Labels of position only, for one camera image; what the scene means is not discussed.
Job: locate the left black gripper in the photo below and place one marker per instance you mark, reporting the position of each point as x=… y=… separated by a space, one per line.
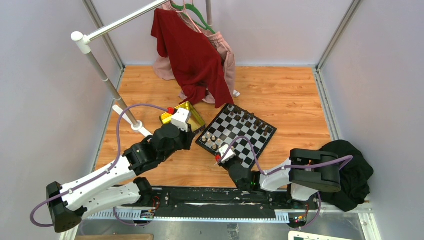
x=188 y=137

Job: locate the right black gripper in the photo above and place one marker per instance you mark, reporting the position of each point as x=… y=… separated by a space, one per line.
x=239 y=158

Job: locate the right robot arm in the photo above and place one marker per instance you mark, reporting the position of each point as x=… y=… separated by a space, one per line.
x=305 y=172

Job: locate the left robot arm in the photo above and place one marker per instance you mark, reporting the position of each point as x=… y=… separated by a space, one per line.
x=118 y=183

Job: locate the gold metal tin box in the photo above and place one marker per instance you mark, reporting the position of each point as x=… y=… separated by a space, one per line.
x=196 y=122

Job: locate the pink garment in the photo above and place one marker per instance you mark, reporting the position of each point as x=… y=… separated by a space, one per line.
x=225 y=59

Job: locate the dark red shirt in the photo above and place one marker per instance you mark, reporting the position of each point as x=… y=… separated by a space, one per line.
x=192 y=56

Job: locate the black cloth pile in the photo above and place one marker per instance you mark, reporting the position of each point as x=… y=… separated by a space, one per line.
x=353 y=177

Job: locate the green clothes hanger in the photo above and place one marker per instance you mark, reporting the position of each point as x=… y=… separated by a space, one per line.
x=190 y=7

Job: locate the white camera left wrist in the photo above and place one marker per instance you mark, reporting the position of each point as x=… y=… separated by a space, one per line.
x=180 y=118

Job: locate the white camera wrist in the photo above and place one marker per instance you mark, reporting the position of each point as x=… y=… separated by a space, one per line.
x=180 y=118
x=225 y=153

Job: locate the white camera right wrist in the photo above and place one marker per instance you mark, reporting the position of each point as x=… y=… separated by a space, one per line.
x=225 y=153

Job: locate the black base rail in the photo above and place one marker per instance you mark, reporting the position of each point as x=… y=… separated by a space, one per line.
x=213 y=204

